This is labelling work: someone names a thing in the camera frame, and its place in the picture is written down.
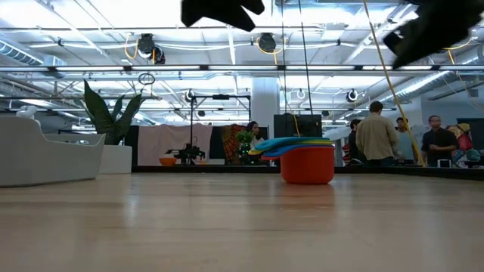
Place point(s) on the black monitor screen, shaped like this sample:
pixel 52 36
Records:
pixel 287 126

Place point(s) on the white building column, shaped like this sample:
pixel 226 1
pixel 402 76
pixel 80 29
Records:
pixel 264 102

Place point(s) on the yellow measuring cup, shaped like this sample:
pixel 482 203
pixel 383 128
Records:
pixel 255 152

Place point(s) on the orange bowl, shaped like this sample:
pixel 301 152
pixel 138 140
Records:
pixel 168 161

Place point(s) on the grey plastic basket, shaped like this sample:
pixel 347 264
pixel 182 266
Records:
pixel 45 162

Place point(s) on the black metal frame stand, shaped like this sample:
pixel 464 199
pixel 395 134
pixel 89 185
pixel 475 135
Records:
pixel 221 96

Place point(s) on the black table frame rail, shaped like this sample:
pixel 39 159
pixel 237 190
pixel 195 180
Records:
pixel 227 170

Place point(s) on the colourful patterned tapestry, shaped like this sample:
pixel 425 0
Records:
pixel 230 141

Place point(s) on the white figure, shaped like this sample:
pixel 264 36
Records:
pixel 27 111

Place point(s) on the grey ventilation duct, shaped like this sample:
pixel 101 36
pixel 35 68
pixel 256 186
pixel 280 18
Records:
pixel 416 85
pixel 15 53

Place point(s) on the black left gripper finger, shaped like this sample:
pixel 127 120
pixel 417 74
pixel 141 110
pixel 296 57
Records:
pixel 200 10
pixel 244 13

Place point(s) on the colourful bag pile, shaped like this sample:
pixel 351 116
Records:
pixel 464 143

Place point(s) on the small green leafy plant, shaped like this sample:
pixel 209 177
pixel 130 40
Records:
pixel 245 136

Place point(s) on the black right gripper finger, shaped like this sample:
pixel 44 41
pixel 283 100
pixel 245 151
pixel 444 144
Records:
pixel 419 39

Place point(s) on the long ceiling light rail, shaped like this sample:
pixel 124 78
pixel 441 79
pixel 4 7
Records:
pixel 246 68

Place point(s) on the orange measuring cup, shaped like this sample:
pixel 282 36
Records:
pixel 308 166

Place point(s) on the green snake plant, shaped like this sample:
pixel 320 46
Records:
pixel 109 124

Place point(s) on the black background robot arm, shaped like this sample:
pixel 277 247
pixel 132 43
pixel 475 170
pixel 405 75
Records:
pixel 187 154

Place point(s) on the white square planter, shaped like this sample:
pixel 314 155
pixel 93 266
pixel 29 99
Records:
pixel 117 160

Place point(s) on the green measuring cup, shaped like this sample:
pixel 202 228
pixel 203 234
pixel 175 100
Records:
pixel 317 142

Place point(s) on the pink hanging cloth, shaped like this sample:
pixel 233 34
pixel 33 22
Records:
pixel 159 140

